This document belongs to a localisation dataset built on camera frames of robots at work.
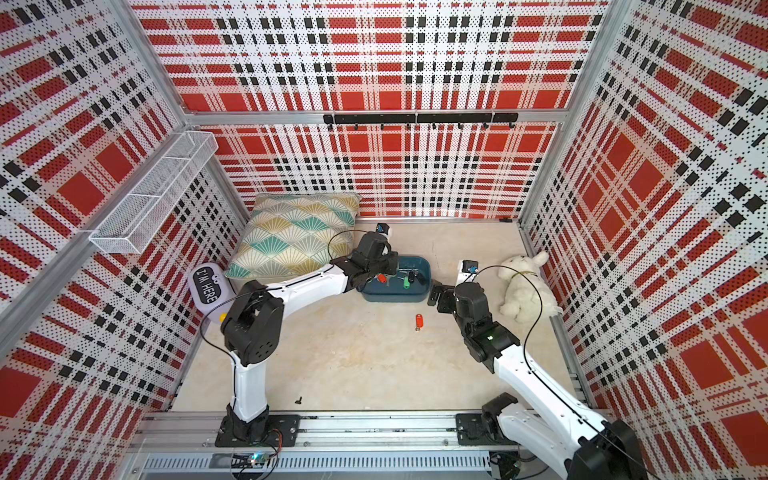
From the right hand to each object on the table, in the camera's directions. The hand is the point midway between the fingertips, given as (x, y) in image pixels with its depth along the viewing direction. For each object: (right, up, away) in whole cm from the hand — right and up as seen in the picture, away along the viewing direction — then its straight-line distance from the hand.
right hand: (451, 282), depth 81 cm
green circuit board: (-50, -41, -12) cm, 65 cm away
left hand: (-14, +7, +13) cm, 21 cm away
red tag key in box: (-20, -1, +21) cm, 29 cm away
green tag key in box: (-12, -3, +20) cm, 24 cm away
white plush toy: (+24, -4, +5) cm, 25 cm away
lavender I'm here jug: (-71, -3, +8) cm, 72 cm away
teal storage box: (-10, -3, +21) cm, 23 cm away
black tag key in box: (-7, -1, +22) cm, 23 cm away
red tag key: (-8, -14, +12) cm, 20 cm away
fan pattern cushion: (-49, +14, +15) cm, 53 cm away
